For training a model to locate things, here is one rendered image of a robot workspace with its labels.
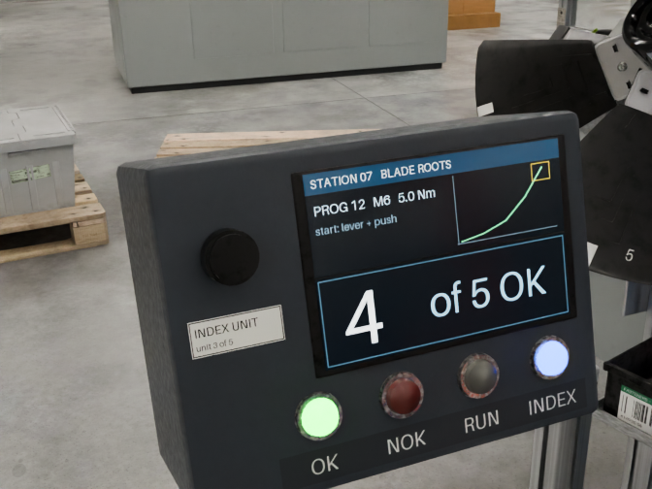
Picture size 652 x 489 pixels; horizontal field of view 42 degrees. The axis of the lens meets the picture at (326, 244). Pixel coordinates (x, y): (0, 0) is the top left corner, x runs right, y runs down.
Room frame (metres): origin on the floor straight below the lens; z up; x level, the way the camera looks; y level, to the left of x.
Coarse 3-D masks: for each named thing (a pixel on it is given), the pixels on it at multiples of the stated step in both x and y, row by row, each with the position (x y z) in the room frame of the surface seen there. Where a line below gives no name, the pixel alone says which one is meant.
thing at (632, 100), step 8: (640, 72) 1.13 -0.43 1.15; (648, 72) 1.13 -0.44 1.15; (640, 80) 1.12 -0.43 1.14; (648, 80) 1.12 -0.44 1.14; (632, 88) 1.12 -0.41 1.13; (640, 88) 1.11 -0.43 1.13; (648, 88) 1.11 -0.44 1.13; (632, 96) 1.11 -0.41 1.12; (640, 96) 1.11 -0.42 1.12; (648, 96) 1.11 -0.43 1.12; (632, 104) 1.10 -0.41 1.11; (640, 104) 1.10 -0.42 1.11; (648, 104) 1.10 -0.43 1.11; (648, 112) 1.09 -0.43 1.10
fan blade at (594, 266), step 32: (608, 128) 1.08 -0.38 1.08; (640, 128) 1.08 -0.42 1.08; (608, 160) 1.05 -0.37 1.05; (640, 160) 1.05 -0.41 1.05; (608, 192) 1.02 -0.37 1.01; (640, 192) 1.02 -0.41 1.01; (608, 224) 1.00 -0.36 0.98; (640, 224) 0.99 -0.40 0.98; (608, 256) 0.97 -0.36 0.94; (640, 256) 0.96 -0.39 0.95
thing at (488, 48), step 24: (480, 48) 1.41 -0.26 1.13; (504, 48) 1.36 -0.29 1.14; (528, 48) 1.32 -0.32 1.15; (552, 48) 1.29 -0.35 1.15; (576, 48) 1.26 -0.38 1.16; (480, 72) 1.39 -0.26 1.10; (504, 72) 1.35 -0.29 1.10; (528, 72) 1.31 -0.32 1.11; (552, 72) 1.28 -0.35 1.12; (576, 72) 1.25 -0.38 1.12; (600, 72) 1.23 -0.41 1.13; (480, 96) 1.37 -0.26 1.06; (504, 96) 1.34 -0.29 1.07; (528, 96) 1.30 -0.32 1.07; (552, 96) 1.27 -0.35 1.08; (576, 96) 1.25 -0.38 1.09; (600, 96) 1.22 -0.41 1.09
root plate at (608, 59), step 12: (600, 48) 1.23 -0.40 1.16; (612, 48) 1.22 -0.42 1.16; (624, 48) 1.21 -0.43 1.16; (600, 60) 1.23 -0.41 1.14; (612, 60) 1.22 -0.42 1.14; (624, 60) 1.21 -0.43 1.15; (636, 60) 1.20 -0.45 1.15; (612, 72) 1.22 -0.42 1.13; (624, 72) 1.21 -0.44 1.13; (636, 72) 1.20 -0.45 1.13; (612, 84) 1.22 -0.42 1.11; (624, 84) 1.21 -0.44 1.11; (624, 96) 1.21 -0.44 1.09
